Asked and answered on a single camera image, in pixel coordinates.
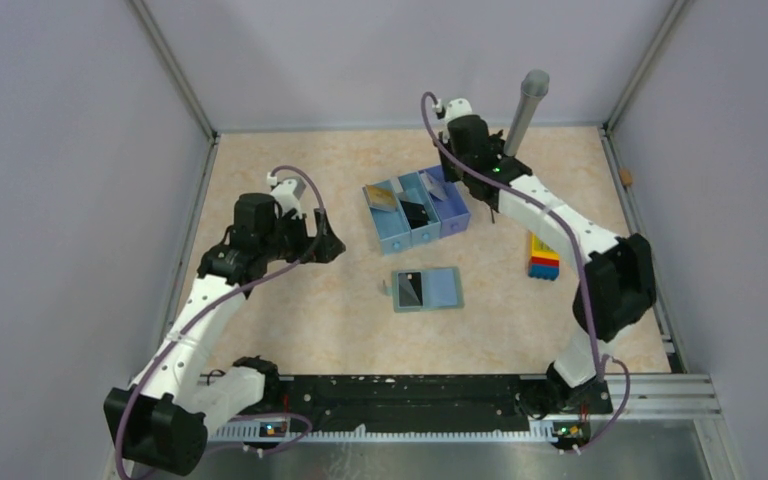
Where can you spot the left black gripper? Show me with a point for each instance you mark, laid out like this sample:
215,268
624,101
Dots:
300,224

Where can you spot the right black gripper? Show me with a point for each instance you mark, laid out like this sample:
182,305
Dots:
444,140

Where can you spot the green leather card holder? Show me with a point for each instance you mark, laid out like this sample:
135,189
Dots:
442,289

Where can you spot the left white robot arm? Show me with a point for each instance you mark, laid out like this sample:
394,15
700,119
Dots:
163,419

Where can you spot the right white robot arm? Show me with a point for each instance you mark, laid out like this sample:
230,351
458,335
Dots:
616,282

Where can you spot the purple card tray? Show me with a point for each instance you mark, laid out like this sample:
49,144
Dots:
447,201

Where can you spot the middle blue card tray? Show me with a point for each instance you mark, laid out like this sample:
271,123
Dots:
410,187

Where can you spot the light blue card tray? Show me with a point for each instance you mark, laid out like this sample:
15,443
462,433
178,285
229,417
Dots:
391,228

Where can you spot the grey cylinder on tripod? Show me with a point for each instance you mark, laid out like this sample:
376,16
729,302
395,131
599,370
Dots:
533,89

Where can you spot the coloured toy brick block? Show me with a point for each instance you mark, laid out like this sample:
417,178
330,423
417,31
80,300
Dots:
542,262

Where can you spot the small brown wall piece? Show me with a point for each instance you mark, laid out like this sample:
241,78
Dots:
625,177

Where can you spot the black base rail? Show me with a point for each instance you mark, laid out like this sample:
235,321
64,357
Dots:
427,403

